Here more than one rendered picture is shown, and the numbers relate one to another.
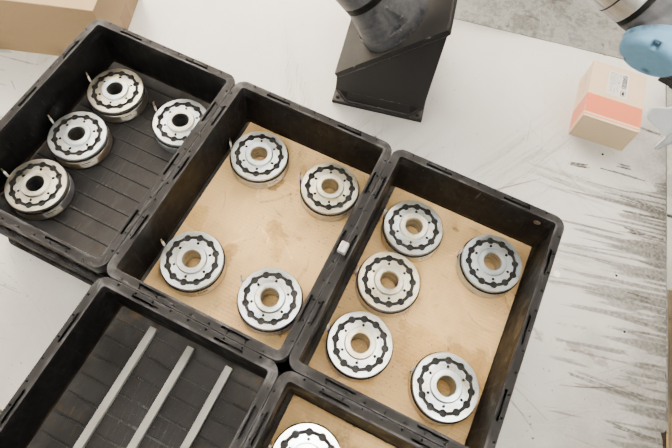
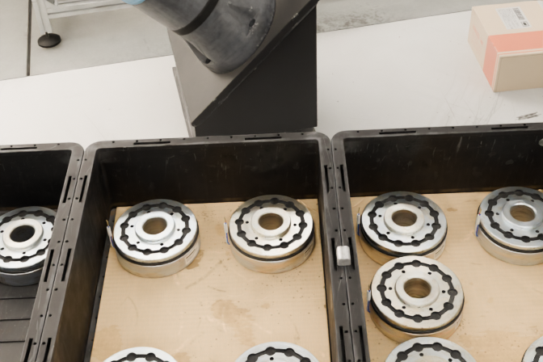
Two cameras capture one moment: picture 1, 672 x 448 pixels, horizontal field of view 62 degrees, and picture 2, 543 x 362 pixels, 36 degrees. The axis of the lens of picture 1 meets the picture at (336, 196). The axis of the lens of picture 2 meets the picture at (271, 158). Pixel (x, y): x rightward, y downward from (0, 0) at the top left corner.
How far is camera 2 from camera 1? 0.33 m
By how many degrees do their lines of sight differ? 24
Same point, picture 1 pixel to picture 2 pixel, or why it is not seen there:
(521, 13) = not seen: hidden behind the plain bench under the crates
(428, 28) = (288, 8)
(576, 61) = (450, 26)
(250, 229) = (191, 325)
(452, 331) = (531, 318)
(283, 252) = (254, 331)
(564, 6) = not seen: hidden behind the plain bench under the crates
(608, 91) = (508, 27)
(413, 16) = (264, 4)
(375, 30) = (226, 37)
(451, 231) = (448, 213)
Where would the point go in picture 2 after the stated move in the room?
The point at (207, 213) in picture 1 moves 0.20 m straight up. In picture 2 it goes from (119, 333) to (85, 207)
